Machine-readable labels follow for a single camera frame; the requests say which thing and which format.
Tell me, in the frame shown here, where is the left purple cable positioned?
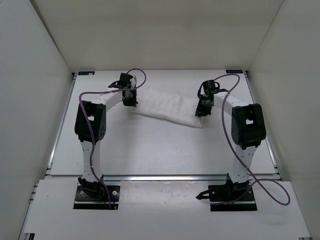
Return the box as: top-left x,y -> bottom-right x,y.
78,67 -> 147,210

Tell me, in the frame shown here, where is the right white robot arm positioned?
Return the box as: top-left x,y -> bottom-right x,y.
195,80 -> 266,200

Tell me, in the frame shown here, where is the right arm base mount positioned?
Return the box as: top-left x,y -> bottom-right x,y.
195,180 -> 258,212

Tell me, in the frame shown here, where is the white pleated skirt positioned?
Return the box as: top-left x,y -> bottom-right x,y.
130,87 -> 202,128

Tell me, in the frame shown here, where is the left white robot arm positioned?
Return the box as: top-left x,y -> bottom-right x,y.
74,73 -> 138,199

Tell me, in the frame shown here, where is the left blue corner label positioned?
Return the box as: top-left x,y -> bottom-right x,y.
77,71 -> 95,76

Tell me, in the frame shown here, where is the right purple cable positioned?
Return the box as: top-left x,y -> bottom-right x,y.
208,73 -> 291,207

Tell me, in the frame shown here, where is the aluminium table frame rail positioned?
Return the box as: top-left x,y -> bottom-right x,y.
18,70 -> 313,240

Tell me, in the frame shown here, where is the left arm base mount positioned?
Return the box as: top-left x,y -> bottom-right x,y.
73,177 -> 121,211

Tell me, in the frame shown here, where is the purple cable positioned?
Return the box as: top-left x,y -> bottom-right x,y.
208,73 -> 291,207
78,67 -> 147,210

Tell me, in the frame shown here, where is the blue corner label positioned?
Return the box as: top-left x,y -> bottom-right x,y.
225,69 -> 243,74
77,71 -> 95,76

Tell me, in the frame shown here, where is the right blue corner label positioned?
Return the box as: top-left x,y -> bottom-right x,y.
225,69 -> 243,74

